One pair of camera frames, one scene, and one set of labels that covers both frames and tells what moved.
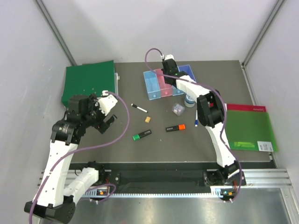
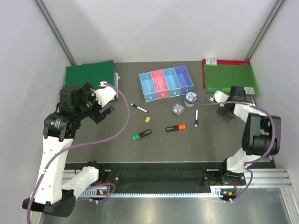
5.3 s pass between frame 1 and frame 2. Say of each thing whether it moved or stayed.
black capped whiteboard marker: stayed
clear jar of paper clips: stayed
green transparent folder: moved
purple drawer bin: moved
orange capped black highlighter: stayed
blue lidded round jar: stayed
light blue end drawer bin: moved
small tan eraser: stayed
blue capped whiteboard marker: stayed
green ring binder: stayed
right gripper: moved
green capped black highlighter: stayed
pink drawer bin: moved
